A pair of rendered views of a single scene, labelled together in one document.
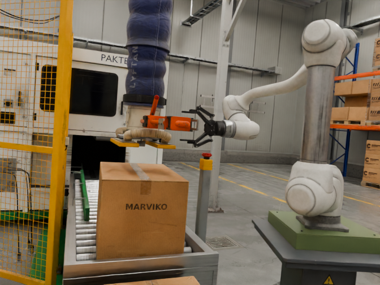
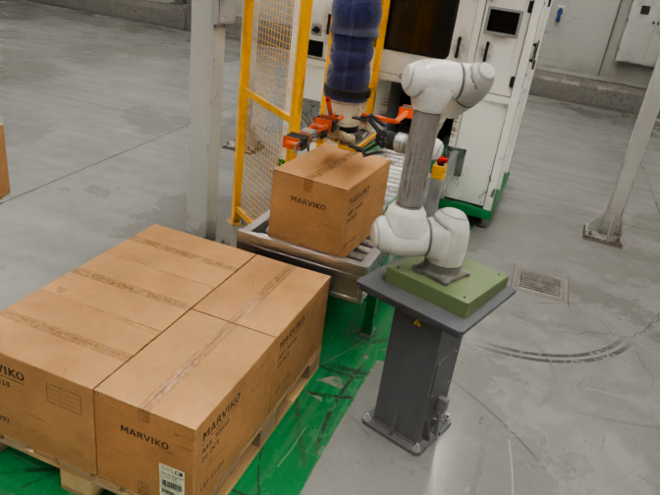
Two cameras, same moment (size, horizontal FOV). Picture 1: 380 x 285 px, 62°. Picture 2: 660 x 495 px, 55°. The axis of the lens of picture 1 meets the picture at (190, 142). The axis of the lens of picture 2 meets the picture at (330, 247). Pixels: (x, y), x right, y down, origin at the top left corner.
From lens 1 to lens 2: 2.02 m
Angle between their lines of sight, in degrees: 44
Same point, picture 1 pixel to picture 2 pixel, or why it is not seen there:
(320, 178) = (394, 221)
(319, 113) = (408, 159)
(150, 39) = (344, 27)
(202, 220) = not seen: hidden behind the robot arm
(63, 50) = (303, 12)
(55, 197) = not seen: hidden behind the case
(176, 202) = (334, 206)
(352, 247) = (432, 299)
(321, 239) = (407, 280)
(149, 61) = (343, 51)
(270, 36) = not seen: outside the picture
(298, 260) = (364, 286)
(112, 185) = (281, 176)
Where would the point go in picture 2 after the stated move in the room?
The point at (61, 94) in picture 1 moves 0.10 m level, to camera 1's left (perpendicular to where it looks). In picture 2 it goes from (300, 61) to (287, 57)
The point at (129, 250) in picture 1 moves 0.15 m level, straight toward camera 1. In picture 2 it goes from (292, 237) to (274, 246)
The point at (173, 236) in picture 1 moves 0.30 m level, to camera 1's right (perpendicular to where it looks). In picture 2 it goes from (330, 237) to (378, 260)
